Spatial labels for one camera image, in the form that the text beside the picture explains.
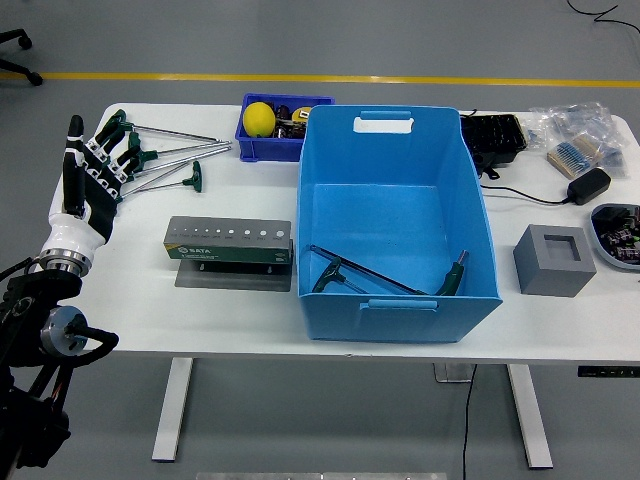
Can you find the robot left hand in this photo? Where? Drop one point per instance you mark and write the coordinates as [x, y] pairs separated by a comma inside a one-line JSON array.
[[97, 210]]

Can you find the green grey hex key stand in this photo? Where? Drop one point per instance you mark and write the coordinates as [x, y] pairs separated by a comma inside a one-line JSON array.
[[225, 250]]

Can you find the large light blue box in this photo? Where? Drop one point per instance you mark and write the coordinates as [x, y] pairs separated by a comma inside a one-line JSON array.
[[380, 215]]

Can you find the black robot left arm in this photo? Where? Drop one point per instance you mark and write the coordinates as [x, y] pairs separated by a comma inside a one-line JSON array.
[[25, 310]]

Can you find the grey metal box under desk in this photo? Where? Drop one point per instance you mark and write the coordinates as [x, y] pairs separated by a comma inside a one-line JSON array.
[[450, 372]]

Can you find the black office chair base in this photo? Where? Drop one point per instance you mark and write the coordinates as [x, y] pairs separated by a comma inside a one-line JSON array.
[[34, 78]]

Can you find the small dark blue bin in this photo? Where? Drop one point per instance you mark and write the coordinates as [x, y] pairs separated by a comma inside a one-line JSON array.
[[270, 150]]

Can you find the yellow lemon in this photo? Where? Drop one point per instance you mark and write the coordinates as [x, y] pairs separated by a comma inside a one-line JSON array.
[[259, 119]]

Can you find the dark metal parts cluster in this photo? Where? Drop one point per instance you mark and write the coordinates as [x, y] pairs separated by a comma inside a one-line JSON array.
[[289, 131]]

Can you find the dark brown cylindrical part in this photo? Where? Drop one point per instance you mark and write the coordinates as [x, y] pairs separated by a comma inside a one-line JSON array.
[[282, 111]]

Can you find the white desk leg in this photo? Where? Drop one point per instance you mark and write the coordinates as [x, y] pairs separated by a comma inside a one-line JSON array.
[[530, 415], [172, 410]]

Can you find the yellow black tape measure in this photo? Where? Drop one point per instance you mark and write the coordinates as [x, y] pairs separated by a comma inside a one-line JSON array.
[[301, 114]]

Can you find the yellow floor tape line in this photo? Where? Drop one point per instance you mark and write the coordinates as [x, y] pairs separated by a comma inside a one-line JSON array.
[[350, 79]]

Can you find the black plastic tray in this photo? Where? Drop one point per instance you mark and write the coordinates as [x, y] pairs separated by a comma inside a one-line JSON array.
[[492, 135]]

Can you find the grey block with square recess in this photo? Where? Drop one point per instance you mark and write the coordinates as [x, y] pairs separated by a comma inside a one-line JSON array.
[[550, 280]]

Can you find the blue resistor strip bundle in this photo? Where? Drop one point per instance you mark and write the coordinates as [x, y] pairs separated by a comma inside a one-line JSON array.
[[565, 156]]

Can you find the clear bag of blue components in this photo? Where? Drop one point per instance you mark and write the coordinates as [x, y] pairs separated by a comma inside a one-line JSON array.
[[575, 117]]

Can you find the black power adapter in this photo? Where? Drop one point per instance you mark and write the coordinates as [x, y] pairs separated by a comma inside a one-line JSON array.
[[589, 186]]

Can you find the tan resistor strip bundle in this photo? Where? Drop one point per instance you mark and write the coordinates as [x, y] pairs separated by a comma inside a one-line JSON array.
[[590, 146]]

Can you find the grey-blue oval tray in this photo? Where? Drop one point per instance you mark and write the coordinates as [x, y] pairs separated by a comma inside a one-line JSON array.
[[600, 250]]

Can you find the clear plastic bag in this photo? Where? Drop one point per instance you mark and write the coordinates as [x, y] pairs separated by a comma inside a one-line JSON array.
[[615, 157]]

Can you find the pile of circuit parts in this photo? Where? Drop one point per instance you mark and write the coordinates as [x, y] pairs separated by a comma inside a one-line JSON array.
[[622, 235]]

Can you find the black desk control panel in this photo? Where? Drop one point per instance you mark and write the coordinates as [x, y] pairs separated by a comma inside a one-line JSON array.
[[607, 371]]

